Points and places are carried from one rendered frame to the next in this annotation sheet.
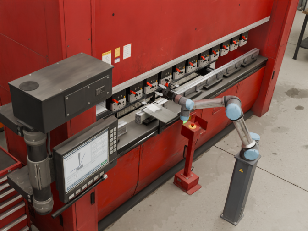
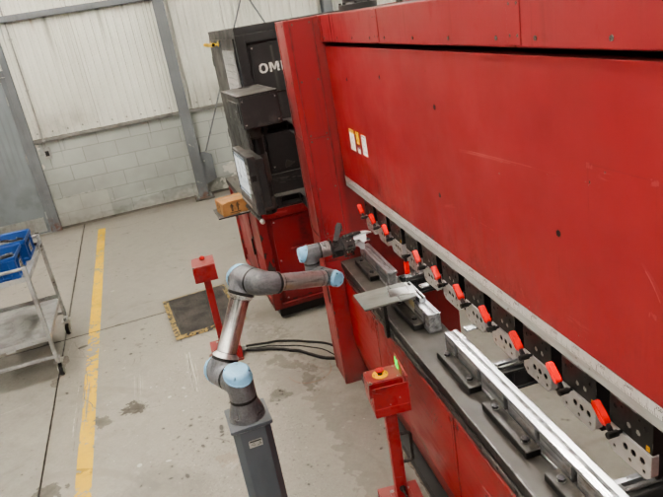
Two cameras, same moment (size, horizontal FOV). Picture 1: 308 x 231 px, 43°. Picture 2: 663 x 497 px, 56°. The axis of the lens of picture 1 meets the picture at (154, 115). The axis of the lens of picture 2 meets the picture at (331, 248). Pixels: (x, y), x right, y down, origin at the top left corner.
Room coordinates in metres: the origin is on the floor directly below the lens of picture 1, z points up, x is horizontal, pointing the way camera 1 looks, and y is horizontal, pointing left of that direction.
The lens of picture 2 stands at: (4.50, -2.28, 2.32)
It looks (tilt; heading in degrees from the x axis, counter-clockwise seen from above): 21 degrees down; 130
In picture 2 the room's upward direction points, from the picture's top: 10 degrees counter-clockwise
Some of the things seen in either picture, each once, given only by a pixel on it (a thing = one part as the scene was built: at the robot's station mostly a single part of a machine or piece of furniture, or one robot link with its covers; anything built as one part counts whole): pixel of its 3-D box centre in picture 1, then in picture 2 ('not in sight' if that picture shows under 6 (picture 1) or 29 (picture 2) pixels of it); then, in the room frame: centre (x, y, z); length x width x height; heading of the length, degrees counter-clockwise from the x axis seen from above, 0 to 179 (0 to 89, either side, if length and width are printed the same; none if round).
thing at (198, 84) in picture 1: (221, 71); (569, 461); (4.00, -0.73, 0.92); 1.67 x 0.06 x 0.10; 142
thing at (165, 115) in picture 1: (160, 112); (384, 296); (2.92, -0.06, 1.00); 0.26 x 0.18 x 0.01; 52
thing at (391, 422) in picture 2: (189, 155); (395, 450); (3.10, -0.40, 0.39); 0.05 x 0.05 x 0.54; 47
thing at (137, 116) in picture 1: (151, 111); (418, 306); (3.05, 0.02, 0.92); 0.39 x 0.06 x 0.10; 142
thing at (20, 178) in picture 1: (46, 173); (297, 201); (1.82, 0.65, 1.17); 0.40 x 0.24 x 0.07; 142
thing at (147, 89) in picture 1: (148, 82); (404, 237); (2.99, 0.07, 1.26); 0.15 x 0.09 x 0.17; 142
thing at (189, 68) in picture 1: (189, 62); (460, 282); (3.46, -0.30, 1.26); 0.15 x 0.09 x 0.17; 142
